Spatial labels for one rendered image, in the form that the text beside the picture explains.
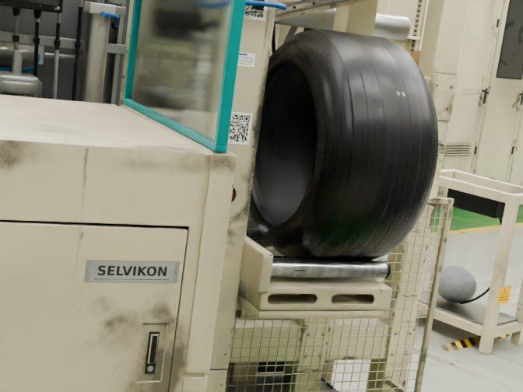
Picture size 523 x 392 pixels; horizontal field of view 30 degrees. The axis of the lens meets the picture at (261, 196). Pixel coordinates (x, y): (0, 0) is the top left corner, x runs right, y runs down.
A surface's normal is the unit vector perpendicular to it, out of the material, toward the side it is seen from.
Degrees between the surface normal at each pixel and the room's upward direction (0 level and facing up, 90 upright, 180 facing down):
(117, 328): 90
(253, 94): 90
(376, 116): 67
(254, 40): 90
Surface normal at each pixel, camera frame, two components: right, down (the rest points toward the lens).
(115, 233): 0.39, 0.22
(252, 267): -0.91, -0.04
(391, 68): 0.35, -0.61
